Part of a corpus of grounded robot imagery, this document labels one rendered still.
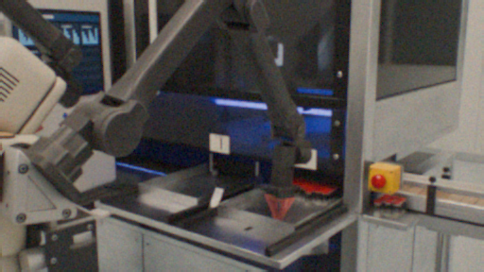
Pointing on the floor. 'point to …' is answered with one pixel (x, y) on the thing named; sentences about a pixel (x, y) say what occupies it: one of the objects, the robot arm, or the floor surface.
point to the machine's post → (359, 129)
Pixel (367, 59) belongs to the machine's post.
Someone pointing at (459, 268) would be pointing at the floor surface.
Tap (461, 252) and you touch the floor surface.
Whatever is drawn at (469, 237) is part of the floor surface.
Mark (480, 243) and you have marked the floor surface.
